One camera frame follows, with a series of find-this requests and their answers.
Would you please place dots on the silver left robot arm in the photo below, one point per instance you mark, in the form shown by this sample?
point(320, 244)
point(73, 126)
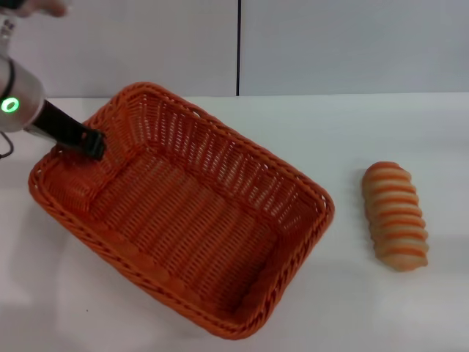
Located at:
point(22, 84)

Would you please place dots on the black vertical wall seam strip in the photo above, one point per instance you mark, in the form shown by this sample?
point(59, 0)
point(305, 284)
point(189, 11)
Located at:
point(239, 47)

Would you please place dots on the blurred person hand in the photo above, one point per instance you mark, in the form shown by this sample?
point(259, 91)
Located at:
point(44, 6)

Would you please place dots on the striped orange and cream bread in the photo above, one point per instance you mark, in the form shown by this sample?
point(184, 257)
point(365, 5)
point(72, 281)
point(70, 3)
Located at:
point(397, 220)

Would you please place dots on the orange woven plastic basket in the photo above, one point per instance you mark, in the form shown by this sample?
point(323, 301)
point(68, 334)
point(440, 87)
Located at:
point(190, 227)

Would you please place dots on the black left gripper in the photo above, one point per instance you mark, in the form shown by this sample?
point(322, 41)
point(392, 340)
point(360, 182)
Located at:
point(60, 124)

